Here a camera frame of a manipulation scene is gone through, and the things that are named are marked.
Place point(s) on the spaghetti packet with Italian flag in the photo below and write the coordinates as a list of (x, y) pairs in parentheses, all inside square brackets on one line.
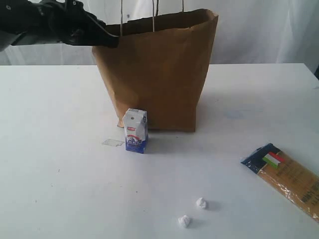
[(298, 184)]

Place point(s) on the white backdrop curtain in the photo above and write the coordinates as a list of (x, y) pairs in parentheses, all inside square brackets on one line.
[(248, 31)]

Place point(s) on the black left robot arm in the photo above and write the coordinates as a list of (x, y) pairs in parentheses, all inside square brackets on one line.
[(23, 22)]

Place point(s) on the white paper wad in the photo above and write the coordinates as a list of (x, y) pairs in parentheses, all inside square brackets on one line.
[(201, 203), (184, 221)]

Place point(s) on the small blue white milk carton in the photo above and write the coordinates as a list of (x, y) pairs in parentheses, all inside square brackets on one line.
[(136, 130)]

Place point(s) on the brown paper shopping bag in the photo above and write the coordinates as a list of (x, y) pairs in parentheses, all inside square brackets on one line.
[(160, 66)]

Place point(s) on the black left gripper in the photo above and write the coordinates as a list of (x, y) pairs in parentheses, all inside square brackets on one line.
[(73, 25)]

